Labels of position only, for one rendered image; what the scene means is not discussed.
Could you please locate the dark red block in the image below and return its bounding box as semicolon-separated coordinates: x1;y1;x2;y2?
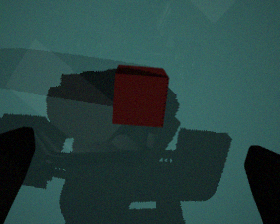
112;65;168;128

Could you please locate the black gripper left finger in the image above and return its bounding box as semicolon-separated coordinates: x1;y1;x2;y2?
0;127;36;224

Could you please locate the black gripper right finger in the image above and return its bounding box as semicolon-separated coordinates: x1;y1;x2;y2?
244;145;280;224

